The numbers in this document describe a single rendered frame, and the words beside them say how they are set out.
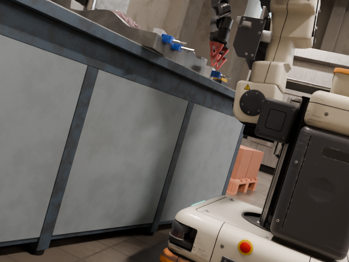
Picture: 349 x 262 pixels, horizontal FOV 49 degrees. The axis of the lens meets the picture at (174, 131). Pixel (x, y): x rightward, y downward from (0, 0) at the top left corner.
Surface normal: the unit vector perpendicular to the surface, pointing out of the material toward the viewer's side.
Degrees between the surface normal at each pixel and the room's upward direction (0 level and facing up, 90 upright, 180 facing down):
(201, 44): 90
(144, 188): 90
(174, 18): 90
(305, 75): 90
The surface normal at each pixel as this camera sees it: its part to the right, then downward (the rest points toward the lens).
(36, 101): 0.78, 0.26
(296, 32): -0.37, -0.06
